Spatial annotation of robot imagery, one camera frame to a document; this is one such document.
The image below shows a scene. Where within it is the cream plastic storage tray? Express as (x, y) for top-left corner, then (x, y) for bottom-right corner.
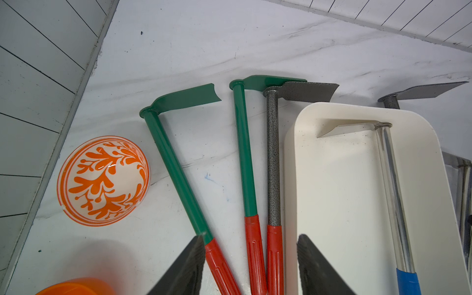
(283, 103), (471, 295)

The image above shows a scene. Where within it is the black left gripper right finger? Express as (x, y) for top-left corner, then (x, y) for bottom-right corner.
(297, 234), (355, 295)

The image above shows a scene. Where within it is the grey speckled hoe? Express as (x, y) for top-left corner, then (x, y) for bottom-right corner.
(378, 81), (468, 109)
(263, 81), (339, 295)

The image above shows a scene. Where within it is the orange plastic cup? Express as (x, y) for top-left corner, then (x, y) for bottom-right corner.
(37, 277), (116, 295)

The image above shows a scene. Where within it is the green hoe red handle inner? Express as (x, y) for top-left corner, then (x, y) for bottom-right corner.
(229, 75), (298, 295)

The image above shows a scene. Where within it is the green hoe red handle outer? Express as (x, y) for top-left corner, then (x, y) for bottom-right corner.
(140, 83), (241, 295)

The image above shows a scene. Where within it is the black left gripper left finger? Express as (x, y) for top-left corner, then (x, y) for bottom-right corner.
(148, 236), (205, 295)

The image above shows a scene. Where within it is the orange patterned white bowl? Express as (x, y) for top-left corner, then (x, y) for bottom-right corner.
(57, 135), (151, 227)

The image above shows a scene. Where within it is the green hoe red handle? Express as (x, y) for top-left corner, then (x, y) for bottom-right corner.
(229, 75), (298, 295)
(140, 83), (241, 295)

